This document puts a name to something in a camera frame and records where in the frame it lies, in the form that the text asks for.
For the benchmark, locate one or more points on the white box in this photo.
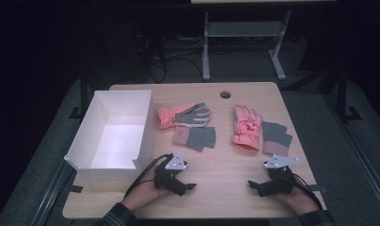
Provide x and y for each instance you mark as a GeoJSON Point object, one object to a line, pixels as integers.
{"type": "Point", "coordinates": [116, 141]}

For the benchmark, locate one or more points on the grey metal stand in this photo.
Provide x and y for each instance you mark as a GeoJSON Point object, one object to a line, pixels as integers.
{"type": "Point", "coordinates": [244, 29]}

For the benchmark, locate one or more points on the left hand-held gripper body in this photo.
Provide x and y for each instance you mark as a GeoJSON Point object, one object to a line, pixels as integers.
{"type": "Point", "coordinates": [167, 179]}

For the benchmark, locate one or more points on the person's left hand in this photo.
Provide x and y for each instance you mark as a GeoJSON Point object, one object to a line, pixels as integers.
{"type": "Point", "coordinates": [144, 194]}

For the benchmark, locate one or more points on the black tape strip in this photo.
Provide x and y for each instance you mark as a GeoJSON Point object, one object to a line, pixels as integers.
{"type": "Point", "coordinates": [76, 189]}
{"type": "Point", "coordinates": [318, 189]}

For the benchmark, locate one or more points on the black stand post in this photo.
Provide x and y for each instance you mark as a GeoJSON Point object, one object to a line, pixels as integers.
{"type": "Point", "coordinates": [343, 94]}
{"type": "Point", "coordinates": [83, 94]}

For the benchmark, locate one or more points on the pink winter glove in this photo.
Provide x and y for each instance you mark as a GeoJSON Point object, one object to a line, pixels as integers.
{"type": "Point", "coordinates": [246, 132]}
{"type": "Point", "coordinates": [167, 117]}

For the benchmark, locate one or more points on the person's right hand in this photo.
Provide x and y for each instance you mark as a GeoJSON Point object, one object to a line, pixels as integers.
{"type": "Point", "coordinates": [299, 199]}

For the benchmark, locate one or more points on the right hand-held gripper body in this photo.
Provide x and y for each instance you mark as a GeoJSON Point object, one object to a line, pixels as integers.
{"type": "Point", "coordinates": [280, 182]}

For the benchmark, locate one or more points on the aluminium floor rail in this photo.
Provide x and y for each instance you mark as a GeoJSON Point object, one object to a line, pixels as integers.
{"type": "Point", "coordinates": [360, 160]}
{"type": "Point", "coordinates": [51, 194]}

